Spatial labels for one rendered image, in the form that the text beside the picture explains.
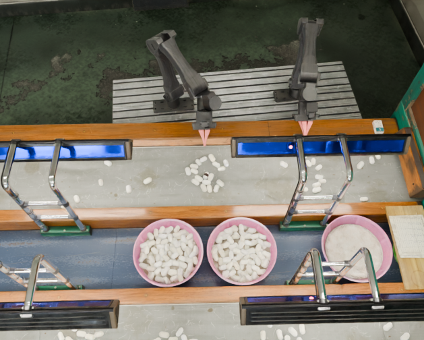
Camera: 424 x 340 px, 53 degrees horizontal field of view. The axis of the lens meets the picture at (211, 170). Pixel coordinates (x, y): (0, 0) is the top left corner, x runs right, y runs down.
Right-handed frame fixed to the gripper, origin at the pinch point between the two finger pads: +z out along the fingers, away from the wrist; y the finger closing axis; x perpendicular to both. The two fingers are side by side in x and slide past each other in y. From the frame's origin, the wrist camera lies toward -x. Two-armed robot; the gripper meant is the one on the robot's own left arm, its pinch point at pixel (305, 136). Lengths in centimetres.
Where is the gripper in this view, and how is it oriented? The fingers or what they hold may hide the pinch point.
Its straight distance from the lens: 179.9
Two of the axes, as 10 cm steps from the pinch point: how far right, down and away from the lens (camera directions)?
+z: 0.2, 9.8, 1.8
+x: -0.1, -1.8, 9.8
